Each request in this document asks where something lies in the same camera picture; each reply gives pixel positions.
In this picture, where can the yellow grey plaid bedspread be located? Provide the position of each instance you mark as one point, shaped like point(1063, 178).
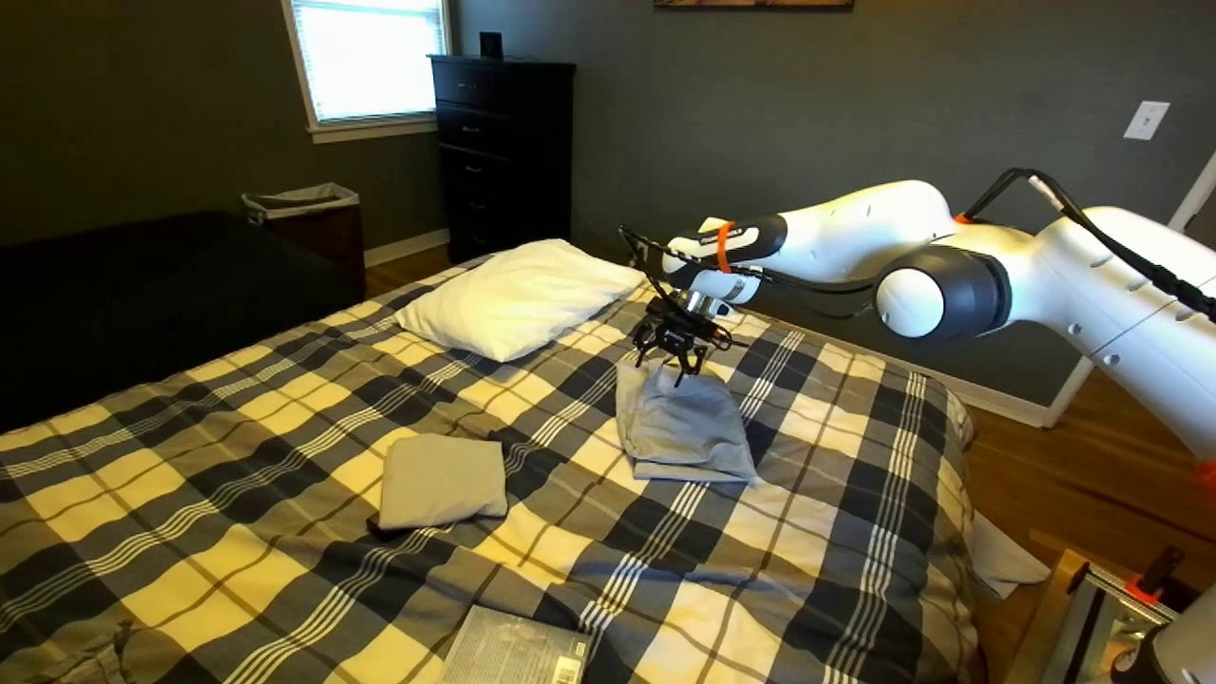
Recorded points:
point(251, 506)

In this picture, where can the black couch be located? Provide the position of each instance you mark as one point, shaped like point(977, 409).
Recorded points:
point(139, 305)

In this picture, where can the light blue-grey cloth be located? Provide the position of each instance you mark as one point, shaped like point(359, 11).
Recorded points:
point(687, 421)

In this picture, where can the black dresser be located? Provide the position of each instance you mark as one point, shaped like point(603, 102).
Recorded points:
point(507, 152)

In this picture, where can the white light switch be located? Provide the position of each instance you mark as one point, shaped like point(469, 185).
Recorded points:
point(1147, 120)

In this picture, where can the grey cloth at bottom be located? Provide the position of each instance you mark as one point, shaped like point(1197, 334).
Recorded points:
point(515, 647)

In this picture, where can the brown laundry hamper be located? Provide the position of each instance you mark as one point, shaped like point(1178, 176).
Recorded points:
point(307, 229)

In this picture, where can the grey plastic housing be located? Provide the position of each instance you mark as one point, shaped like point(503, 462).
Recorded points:
point(1192, 647)

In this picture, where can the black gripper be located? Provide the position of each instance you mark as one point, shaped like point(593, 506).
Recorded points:
point(687, 325)

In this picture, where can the small folded grey cloth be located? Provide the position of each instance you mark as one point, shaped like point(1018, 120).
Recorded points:
point(443, 478)

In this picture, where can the small black dresser-top object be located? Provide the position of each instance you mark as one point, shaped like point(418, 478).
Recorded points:
point(493, 41)

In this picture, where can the bright window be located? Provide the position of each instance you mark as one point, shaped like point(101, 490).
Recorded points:
point(368, 59)

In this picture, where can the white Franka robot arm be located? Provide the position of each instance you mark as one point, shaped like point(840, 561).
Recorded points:
point(1013, 278)

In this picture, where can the white sheet corner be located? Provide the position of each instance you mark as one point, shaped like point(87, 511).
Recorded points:
point(1010, 554)

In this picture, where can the white pillow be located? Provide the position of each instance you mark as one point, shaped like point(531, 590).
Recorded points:
point(519, 299)

